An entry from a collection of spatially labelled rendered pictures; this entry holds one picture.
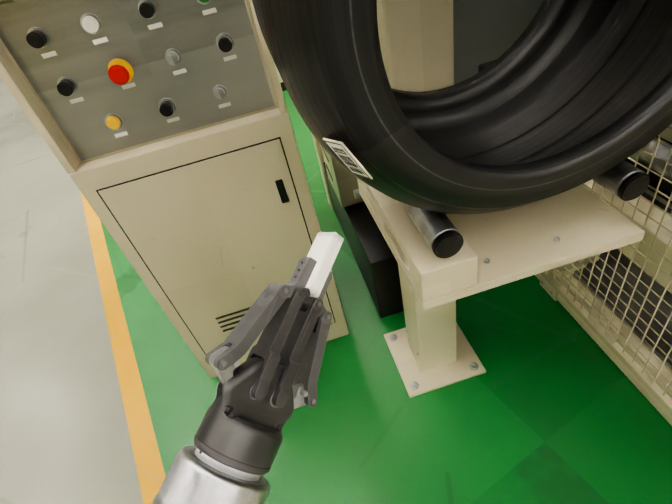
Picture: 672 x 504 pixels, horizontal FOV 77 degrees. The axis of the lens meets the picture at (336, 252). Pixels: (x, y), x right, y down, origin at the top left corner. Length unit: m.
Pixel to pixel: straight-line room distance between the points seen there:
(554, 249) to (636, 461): 0.86
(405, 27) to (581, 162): 0.40
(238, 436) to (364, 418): 1.09
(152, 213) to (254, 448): 0.91
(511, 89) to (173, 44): 0.72
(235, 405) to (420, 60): 0.69
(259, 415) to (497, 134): 0.62
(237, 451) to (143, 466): 1.29
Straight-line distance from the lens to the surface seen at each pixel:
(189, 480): 0.41
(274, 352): 0.41
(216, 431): 0.41
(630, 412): 1.57
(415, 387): 1.49
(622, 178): 0.72
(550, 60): 0.89
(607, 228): 0.81
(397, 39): 0.85
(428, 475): 1.39
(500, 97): 0.87
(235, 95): 1.14
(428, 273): 0.62
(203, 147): 1.13
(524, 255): 0.74
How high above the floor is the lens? 1.30
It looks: 40 degrees down
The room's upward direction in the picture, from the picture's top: 14 degrees counter-clockwise
